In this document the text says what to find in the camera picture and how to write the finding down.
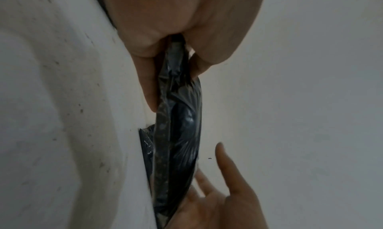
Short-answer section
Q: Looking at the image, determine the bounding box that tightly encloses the person's right hand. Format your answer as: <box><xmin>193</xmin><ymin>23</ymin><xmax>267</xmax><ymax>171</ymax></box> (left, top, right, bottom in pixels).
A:
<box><xmin>166</xmin><ymin>141</ymin><xmax>269</xmax><ymax>229</ymax></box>

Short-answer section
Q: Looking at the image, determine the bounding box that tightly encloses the person's left hand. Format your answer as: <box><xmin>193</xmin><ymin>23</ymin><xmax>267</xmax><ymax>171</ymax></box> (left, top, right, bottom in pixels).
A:
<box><xmin>98</xmin><ymin>0</ymin><xmax>267</xmax><ymax>113</ymax></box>

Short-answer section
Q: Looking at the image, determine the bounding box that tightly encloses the black packet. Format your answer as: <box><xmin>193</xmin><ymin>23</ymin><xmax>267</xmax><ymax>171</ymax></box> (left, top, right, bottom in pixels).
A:
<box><xmin>152</xmin><ymin>34</ymin><xmax>205</xmax><ymax>229</ymax></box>

